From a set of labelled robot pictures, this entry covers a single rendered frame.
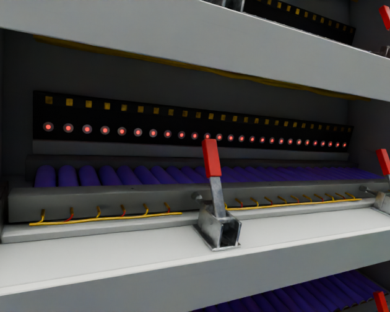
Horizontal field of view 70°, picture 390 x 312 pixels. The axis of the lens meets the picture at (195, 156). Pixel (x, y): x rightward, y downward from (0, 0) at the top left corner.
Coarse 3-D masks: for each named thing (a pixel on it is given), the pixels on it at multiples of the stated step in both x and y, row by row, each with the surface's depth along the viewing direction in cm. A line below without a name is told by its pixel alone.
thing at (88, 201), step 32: (32, 192) 22; (64, 192) 23; (96, 192) 24; (128, 192) 25; (160, 192) 26; (192, 192) 28; (224, 192) 29; (256, 192) 31; (288, 192) 34; (320, 192) 36; (352, 192) 39; (32, 224) 20
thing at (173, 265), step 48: (0, 144) 29; (48, 144) 31; (96, 144) 34; (144, 144) 36; (0, 192) 20; (0, 240) 19; (48, 240) 20; (96, 240) 21; (144, 240) 22; (192, 240) 23; (240, 240) 24; (288, 240) 25; (336, 240) 27; (384, 240) 32; (0, 288) 15; (48, 288) 16; (96, 288) 17; (144, 288) 19; (192, 288) 21; (240, 288) 23
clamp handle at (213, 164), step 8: (208, 144) 25; (216, 144) 25; (208, 152) 25; (216, 152) 25; (208, 160) 24; (216, 160) 25; (208, 168) 24; (216, 168) 24; (208, 176) 24; (216, 176) 24; (216, 184) 24; (216, 192) 24; (216, 200) 24; (216, 208) 23; (224, 208) 24; (216, 216) 23; (224, 216) 23
